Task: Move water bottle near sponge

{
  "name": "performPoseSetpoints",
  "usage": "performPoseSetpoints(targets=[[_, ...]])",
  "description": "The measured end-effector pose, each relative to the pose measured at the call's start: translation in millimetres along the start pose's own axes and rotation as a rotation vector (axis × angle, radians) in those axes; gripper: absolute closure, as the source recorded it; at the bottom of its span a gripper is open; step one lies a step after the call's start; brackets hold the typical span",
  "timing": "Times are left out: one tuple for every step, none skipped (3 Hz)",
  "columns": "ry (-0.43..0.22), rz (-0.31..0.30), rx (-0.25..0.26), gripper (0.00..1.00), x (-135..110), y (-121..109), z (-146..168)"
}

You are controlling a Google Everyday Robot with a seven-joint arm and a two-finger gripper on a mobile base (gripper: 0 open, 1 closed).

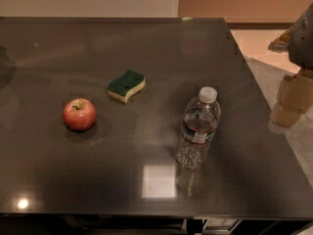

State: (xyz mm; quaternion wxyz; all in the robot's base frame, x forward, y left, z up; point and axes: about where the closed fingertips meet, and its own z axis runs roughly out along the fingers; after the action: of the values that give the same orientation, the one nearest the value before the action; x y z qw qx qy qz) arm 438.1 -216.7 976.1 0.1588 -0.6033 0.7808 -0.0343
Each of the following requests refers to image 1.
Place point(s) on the clear plastic water bottle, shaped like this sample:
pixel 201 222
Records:
pixel 201 119

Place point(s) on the red apple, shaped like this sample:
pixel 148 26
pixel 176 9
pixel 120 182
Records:
pixel 79 114

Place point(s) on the green and yellow sponge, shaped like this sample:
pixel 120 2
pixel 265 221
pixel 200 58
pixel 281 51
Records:
pixel 127 85

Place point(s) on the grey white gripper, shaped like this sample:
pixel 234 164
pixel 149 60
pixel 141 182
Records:
pixel 303 44

